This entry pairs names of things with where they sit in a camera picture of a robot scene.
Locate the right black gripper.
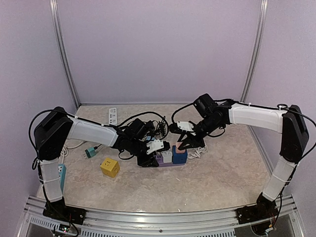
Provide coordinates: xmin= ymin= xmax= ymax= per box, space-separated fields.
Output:
xmin=178 ymin=118 xmax=221 ymax=152

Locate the pink charger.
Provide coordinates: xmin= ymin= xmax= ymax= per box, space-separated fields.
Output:
xmin=175 ymin=142 xmax=182 ymax=152

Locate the purple power strip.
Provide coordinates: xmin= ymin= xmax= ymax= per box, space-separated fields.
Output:
xmin=154 ymin=155 xmax=185 ymax=167

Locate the dark blue cube socket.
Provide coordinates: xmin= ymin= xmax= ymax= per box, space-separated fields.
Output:
xmin=172 ymin=145 xmax=188 ymax=165

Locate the white USB charger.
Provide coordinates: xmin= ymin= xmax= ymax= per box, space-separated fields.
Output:
xmin=161 ymin=151 xmax=173 ymax=163

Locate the yellow cube socket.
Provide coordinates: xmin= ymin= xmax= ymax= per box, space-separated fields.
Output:
xmin=100 ymin=158 xmax=120 ymax=178

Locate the black USB cable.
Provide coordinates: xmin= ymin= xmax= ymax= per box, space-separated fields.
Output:
xmin=95 ymin=112 xmax=168 ymax=151

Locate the teal USB charger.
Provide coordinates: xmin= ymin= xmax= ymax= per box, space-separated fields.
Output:
xmin=85 ymin=147 xmax=97 ymax=158

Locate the white power strip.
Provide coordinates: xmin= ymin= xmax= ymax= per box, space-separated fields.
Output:
xmin=108 ymin=108 xmax=118 ymax=125

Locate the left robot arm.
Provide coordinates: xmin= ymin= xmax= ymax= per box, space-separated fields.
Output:
xmin=28 ymin=107 xmax=170 ymax=223

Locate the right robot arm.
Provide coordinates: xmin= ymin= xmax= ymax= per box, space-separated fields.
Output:
xmin=169 ymin=94 xmax=310 ymax=224

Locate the teal power strip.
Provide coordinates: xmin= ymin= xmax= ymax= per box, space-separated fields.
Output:
xmin=58 ymin=164 xmax=67 ymax=192

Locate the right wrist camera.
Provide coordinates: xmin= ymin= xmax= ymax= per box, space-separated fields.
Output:
xmin=169 ymin=121 xmax=195 ymax=135

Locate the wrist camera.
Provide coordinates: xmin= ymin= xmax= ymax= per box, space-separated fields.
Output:
xmin=146 ymin=140 xmax=170 ymax=155
xmin=169 ymin=121 xmax=195 ymax=135

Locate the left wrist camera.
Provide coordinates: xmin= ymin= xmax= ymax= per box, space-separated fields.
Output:
xmin=146 ymin=140 xmax=170 ymax=155

